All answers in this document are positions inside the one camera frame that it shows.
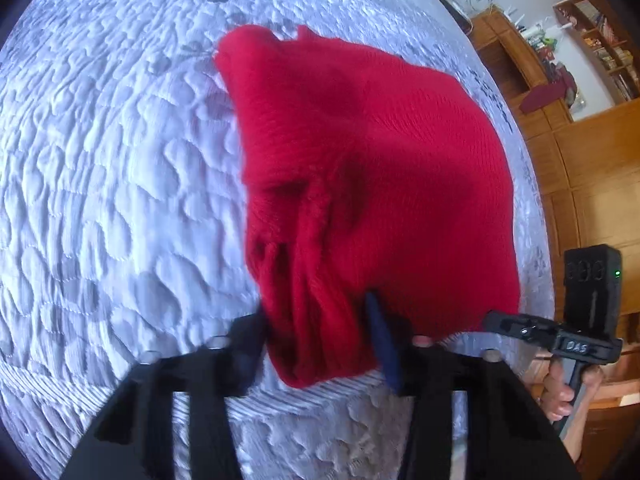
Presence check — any red knitted sweater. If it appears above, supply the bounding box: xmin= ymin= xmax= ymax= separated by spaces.
xmin=214 ymin=25 xmax=520 ymax=388

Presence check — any right forearm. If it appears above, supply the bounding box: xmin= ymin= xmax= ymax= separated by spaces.
xmin=563 ymin=405 xmax=589 ymax=463

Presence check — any person's right hand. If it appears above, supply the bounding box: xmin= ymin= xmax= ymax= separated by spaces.
xmin=539 ymin=359 xmax=604 ymax=425

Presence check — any wooden cabinet desk unit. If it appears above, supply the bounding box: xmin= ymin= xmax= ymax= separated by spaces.
xmin=471 ymin=8 xmax=639 ymax=472

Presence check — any grey quilted floral bedspread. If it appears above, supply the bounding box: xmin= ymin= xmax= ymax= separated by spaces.
xmin=1 ymin=0 xmax=554 ymax=479

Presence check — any dark red hanging cloth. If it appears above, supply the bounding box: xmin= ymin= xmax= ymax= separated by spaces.
xmin=520 ymin=65 xmax=578 ymax=114

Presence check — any wooden bookshelf with books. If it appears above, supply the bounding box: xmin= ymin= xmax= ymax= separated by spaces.
xmin=553 ymin=0 xmax=639 ymax=104

